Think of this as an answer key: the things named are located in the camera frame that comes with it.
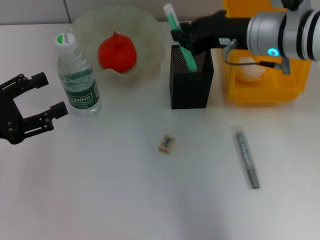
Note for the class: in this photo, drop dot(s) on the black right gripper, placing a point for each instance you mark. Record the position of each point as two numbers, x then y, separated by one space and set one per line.
220 32

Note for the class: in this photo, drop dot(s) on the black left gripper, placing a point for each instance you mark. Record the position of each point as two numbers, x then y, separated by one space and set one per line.
10 120

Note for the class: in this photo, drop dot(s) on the mint green pen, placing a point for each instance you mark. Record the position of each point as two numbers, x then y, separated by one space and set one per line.
190 61

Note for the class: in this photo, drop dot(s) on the clear green-label water bottle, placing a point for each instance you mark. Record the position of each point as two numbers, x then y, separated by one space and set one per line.
80 97

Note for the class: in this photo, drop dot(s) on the red orange fruit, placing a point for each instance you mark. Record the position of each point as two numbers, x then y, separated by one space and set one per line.
117 55

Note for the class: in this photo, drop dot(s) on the white paper ball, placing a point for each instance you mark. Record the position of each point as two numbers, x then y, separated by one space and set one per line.
250 73

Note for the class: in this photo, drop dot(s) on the beige eraser with barcode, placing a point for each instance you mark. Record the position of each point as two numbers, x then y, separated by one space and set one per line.
167 144

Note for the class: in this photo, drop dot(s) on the grey pen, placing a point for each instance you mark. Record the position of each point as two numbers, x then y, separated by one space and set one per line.
246 157

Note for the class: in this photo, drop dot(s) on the clear wavy glass fruit bowl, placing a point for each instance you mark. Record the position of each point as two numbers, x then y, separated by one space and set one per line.
147 37

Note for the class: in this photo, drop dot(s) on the black mesh pen holder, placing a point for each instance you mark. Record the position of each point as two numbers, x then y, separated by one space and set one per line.
190 90

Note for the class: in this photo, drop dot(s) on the yellow plastic bin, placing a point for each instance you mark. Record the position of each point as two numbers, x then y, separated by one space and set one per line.
265 95

